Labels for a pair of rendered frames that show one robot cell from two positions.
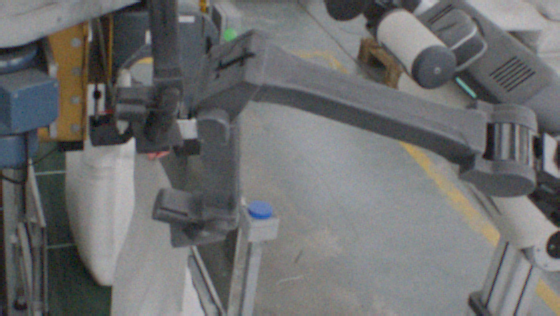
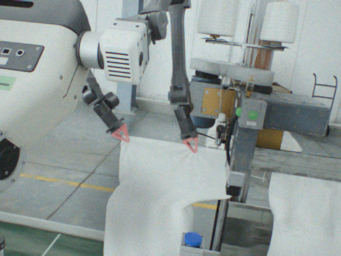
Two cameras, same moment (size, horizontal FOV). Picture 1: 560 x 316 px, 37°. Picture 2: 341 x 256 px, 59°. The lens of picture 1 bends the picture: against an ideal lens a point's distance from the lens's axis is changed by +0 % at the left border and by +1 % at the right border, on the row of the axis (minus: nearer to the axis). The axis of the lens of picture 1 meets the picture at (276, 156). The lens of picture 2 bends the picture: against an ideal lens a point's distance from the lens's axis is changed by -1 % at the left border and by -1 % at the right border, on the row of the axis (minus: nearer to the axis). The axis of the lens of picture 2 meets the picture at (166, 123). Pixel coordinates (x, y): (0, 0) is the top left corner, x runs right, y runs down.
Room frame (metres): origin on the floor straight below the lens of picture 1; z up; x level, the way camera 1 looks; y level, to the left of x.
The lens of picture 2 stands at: (2.07, -0.81, 1.49)
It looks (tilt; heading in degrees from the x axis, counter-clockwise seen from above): 15 degrees down; 121
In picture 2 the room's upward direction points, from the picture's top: 6 degrees clockwise
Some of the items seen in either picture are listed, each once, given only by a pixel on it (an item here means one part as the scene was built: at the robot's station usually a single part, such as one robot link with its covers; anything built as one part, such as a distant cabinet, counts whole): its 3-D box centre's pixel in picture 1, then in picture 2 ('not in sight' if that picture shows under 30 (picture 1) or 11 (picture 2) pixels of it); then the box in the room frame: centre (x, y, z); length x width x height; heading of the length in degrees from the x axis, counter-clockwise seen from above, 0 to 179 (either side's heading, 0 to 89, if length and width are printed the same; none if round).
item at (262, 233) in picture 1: (258, 221); (191, 247); (1.72, 0.02, 0.81); 0.08 x 0.08 x 0.06; 25
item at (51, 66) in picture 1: (37, 72); (217, 101); (1.53, 0.52, 1.23); 0.28 x 0.07 x 0.16; 25
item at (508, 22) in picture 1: (478, 9); not in sight; (4.32, -0.95, 0.56); 0.66 x 0.42 x 0.15; 115
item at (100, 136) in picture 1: (107, 129); not in sight; (1.67, 0.40, 1.04); 0.08 x 0.06 x 0.05; 115
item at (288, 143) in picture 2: not in sight; (274, 141); (1.30, 3.33, 0.32); 0.66 x 0.43 x 0.15; 22
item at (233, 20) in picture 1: (224, 27); (251, 113); (1.80, 0.16, 1.29); 0.08 x 0.05 x 0.09; 25
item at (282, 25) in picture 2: not in sight; (279, 22); (1.74, 0.54, 1.61); 0.15 x 0.14 x 0.17; 25
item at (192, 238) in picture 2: (260, 211); (192, 239); (1.72, 0.02, 0.84); 0.06 x 0.06 x 0.02
